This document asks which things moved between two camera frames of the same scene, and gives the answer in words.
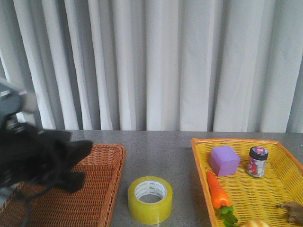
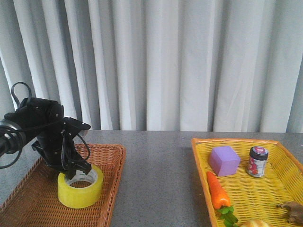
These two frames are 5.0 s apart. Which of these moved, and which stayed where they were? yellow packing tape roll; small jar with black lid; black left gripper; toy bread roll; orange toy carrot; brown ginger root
Moved: yellow packing tape roll; black left gripper
Stayed: toy bread roll; orange toy carrot; brown ginger root; small jar with black lid
